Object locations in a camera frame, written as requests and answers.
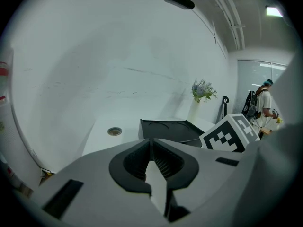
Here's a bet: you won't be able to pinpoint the white vase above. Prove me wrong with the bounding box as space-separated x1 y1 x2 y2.
187 98 202 124

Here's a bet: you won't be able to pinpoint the square ceiling light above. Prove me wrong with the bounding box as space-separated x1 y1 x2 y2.
265 5 284 18

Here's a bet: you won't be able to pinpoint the black box with drawer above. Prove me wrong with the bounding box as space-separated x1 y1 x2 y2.
138 119 205 148

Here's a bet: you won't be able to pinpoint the red and white container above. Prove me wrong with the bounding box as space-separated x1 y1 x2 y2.
0 61 9 77

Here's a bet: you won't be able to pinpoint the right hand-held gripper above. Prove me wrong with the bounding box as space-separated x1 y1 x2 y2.
199 53 303 227

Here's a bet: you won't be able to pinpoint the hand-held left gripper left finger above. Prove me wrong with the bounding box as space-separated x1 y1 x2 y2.
30 138 166 227

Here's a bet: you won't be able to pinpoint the wooden table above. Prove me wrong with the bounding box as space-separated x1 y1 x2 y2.
258 127 273 139

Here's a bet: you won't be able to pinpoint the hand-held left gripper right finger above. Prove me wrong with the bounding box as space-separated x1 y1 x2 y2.
152 138 248 222

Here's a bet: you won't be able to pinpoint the black hooked stand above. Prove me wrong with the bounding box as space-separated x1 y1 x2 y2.
221 95 230 120

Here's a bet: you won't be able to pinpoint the white ceiling conduit pipes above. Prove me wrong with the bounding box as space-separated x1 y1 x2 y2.
212 0 246 51

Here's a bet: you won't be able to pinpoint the glass partition with blinds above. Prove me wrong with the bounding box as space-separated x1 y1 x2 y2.
233 59 290 118

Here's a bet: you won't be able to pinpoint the blue and green flower bouquet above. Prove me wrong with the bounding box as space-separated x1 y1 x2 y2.
191 78 218 103

